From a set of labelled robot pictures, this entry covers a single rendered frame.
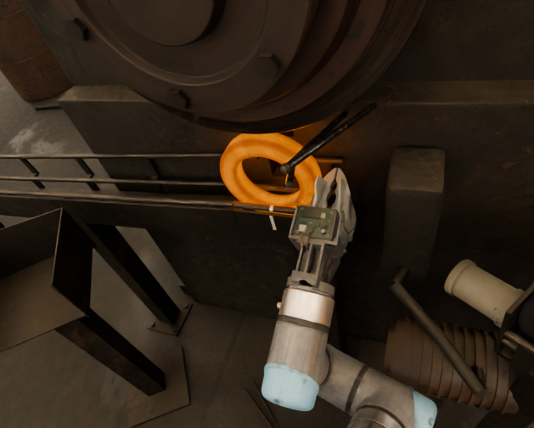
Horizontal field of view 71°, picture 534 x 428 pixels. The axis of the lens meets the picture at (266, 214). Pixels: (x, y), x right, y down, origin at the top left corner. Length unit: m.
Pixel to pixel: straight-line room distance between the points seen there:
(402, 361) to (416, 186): 0.31
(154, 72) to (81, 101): 0.43
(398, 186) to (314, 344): 0.25
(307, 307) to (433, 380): 0.30
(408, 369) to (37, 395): 1.28
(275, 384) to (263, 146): 0.35
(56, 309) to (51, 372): 0.78
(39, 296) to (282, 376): 0.59
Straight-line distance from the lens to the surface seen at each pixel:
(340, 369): 0.61
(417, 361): 0.73
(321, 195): 0.62
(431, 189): 0.57
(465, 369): 0.69
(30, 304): 0.95
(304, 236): 0.54
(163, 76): 0.46
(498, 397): 0.76
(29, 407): 1.64
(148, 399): 1.39
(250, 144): 0.61
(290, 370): 0.52
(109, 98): 0.83
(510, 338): 0.61
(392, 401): 0.59
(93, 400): 1.50
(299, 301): 0.53
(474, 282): 0.61
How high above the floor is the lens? 1.20
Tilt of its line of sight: 47 degrees down
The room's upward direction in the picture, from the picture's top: 17 degrees counter-clockwise
